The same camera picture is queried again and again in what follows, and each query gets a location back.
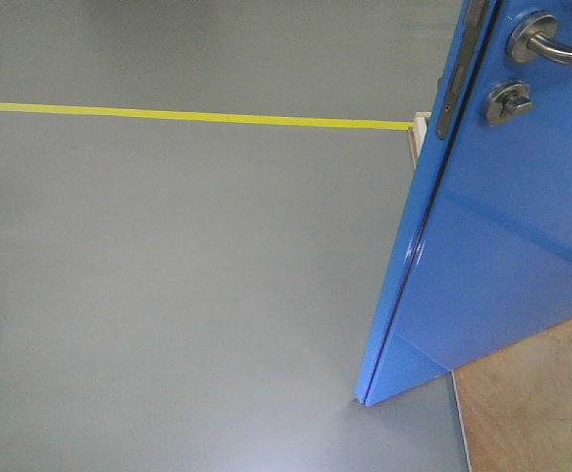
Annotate plywood base platform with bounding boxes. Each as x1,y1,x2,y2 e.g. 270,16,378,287
453,319,572,471

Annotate silver door lever handle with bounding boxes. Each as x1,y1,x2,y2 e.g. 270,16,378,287
506,11,572,67

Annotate white left border plank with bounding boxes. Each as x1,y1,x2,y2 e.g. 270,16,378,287
407,112,431,167

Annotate silver thumb turn lock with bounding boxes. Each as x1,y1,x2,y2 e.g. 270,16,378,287
484,81,534,126

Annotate yellow floor tape line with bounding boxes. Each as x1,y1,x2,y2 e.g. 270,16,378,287
0,102,412,131

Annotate metal lock edge plate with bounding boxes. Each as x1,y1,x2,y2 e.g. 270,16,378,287
435,0,488,140

